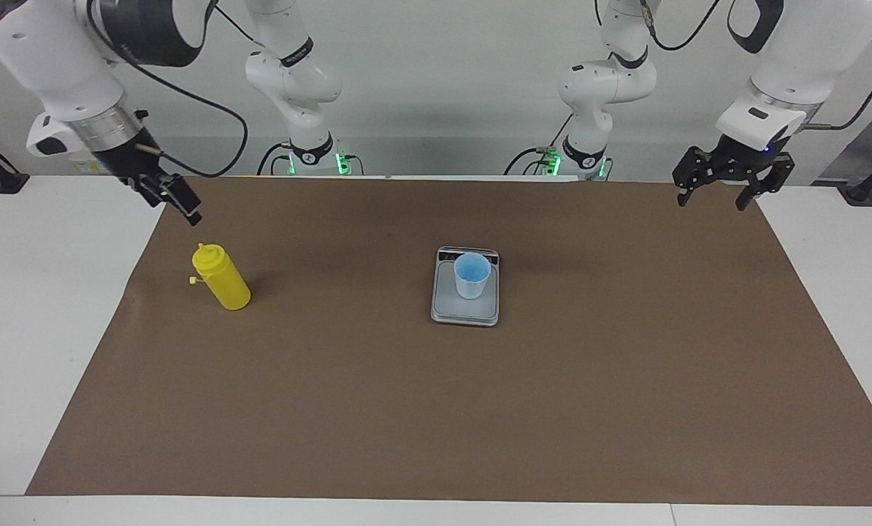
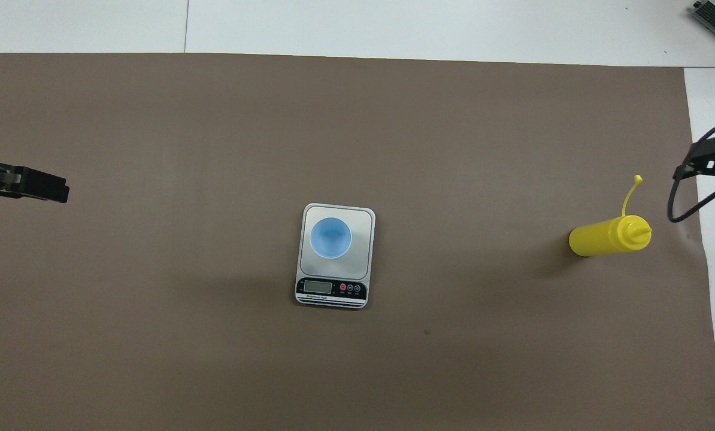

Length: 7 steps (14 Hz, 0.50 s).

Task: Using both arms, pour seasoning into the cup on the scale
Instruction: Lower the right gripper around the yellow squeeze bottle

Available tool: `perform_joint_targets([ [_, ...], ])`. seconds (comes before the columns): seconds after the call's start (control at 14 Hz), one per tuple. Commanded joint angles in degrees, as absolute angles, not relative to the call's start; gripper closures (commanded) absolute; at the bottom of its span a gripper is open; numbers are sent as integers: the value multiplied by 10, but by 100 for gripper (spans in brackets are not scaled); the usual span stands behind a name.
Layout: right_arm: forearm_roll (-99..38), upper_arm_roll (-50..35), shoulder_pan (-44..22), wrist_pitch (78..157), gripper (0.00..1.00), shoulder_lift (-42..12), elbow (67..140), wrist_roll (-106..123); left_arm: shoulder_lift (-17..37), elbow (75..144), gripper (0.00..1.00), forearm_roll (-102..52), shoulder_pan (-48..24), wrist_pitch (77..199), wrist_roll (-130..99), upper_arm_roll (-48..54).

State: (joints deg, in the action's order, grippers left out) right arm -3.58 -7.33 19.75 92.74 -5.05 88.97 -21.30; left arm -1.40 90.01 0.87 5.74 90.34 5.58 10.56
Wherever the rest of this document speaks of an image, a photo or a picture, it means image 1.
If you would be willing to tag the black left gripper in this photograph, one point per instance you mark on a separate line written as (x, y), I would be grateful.
(739, 161)

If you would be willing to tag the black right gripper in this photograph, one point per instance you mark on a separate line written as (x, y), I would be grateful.
(140, 164)

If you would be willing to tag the yellow squeeze bottle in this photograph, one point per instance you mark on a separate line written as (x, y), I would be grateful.
(228, 285)

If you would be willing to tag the light blue plastic cup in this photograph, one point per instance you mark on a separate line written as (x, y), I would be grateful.
(472, 281)

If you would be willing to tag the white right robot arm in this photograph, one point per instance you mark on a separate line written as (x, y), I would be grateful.
(41, 58)

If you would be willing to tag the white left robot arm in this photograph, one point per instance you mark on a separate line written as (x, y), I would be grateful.
(801, 44)

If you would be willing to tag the silver digital kitchen scale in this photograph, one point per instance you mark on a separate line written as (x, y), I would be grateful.
(465, 310)

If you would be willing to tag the brown paper table mat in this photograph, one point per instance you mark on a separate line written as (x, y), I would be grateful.
(407, 409)

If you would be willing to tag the white wall socket boxes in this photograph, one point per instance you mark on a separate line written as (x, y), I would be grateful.
(89, 166)

